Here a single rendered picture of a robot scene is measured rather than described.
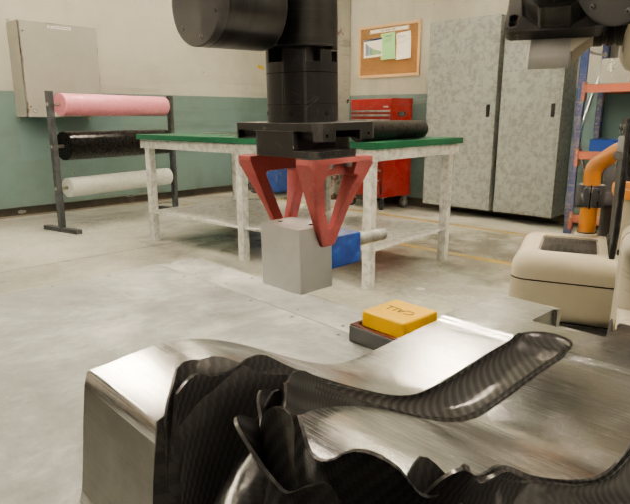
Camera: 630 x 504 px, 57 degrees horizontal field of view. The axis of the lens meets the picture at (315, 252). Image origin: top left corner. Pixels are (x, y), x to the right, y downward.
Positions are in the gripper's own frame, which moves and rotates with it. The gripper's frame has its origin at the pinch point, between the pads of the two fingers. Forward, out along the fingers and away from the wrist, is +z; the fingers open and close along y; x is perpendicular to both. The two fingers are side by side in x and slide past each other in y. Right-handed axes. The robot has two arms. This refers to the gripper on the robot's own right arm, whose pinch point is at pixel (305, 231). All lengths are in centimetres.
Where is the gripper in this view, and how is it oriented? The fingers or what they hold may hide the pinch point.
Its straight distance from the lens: 49.1
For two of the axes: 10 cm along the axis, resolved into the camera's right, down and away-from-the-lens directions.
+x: 7.3, -1.8, 6.6
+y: 6.8, 1.7, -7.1
